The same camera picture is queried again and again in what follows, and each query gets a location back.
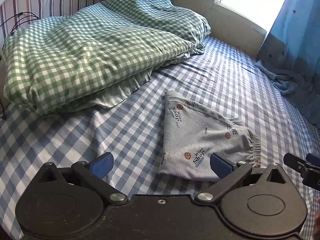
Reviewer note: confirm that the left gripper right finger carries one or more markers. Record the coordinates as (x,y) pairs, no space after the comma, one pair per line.
(251,202)

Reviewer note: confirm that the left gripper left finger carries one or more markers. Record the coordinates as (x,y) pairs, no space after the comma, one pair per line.
(61,202)

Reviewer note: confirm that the grey printed pants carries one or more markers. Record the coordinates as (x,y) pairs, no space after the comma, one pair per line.
(193,132)

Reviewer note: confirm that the person's right hand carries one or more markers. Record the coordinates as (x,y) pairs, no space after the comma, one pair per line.
(316,226)

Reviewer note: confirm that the blue star curtain right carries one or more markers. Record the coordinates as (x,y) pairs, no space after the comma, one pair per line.
(289,56)

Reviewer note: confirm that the blue checked bed sheet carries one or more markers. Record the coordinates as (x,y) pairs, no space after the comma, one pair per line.
(224,79)

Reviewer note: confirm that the green checked duvet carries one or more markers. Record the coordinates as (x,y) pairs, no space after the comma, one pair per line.
(98,56)

